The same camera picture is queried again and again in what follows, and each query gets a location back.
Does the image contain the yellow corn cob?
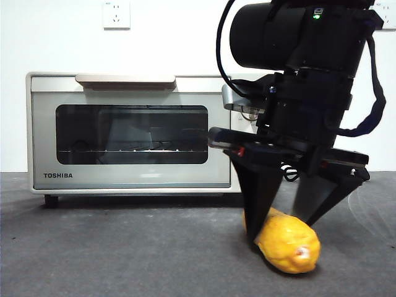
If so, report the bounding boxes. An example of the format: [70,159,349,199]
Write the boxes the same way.
[241,206,322,275]

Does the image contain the glass oven door with handle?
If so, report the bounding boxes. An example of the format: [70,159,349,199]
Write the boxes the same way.
[30,73,232,190]

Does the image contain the cream oven knob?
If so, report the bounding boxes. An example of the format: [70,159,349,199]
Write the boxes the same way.
[240,106,260,122]

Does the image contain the cream Toshiba toaster oven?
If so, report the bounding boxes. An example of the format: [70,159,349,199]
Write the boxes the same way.
[25,71,270,209]

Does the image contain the black power cable with plug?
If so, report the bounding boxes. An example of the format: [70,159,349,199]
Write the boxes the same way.
[280,161,300,183]

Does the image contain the dark sleeved arm cable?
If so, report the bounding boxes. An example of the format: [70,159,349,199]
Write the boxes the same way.
[337,12,387,137]

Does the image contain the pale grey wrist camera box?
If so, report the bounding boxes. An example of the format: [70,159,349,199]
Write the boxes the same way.
[222,83,269,114]

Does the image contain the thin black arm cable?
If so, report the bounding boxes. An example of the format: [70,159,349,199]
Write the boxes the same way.
[215,0,267,97]

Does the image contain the white wall socket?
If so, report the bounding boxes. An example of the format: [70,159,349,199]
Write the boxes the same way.
[372,4,396,32]
[103,1,131,30]

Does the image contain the metal wire oven rack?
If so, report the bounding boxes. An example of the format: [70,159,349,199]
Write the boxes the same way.
[58,140,208,154]

